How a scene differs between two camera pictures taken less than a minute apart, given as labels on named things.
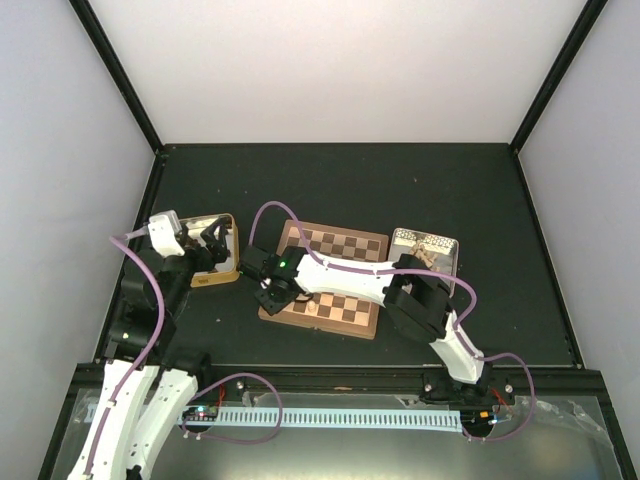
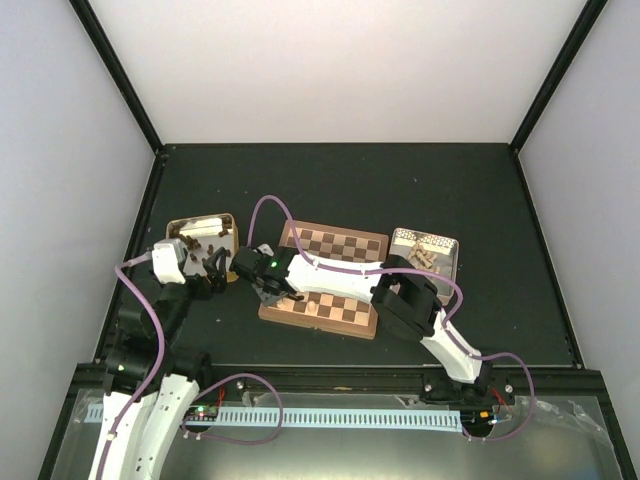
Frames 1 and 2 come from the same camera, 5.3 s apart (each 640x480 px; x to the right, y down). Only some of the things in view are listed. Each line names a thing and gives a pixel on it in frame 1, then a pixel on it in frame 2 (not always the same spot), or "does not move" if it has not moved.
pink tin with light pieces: [438, 253] does not move
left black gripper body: [206, 261] to [206, 289]
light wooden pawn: [311, 308] does not move
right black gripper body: [276, 301] does not move
